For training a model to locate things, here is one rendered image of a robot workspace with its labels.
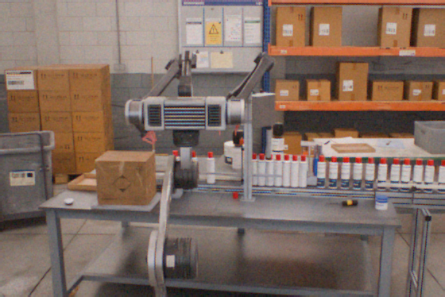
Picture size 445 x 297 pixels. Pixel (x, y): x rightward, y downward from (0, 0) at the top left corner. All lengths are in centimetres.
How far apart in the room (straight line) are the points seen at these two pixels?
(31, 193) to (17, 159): 35
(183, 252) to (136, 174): 92
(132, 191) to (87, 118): 340
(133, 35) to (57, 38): 106
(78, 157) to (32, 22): 238
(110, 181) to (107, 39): 484
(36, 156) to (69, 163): 152
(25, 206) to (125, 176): 231
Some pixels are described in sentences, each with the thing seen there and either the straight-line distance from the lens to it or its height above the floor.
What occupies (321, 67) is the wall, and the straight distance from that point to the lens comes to 772.
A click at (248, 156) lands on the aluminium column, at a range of 318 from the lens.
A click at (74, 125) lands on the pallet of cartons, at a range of 650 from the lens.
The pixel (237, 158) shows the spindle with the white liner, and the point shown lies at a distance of 360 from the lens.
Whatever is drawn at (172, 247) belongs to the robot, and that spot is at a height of 96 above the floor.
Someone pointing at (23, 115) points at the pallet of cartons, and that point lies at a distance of 662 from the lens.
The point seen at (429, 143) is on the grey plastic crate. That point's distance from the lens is 481.
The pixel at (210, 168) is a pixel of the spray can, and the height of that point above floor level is 98.
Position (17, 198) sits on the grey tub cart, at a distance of 528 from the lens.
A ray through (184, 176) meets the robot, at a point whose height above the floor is 114.
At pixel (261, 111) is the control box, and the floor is 138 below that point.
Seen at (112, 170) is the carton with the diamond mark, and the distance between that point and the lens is 312.
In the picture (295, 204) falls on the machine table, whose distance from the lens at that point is 319.
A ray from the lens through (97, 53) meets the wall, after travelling 786.
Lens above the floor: 188
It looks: 14 degrees down
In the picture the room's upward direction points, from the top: straight up
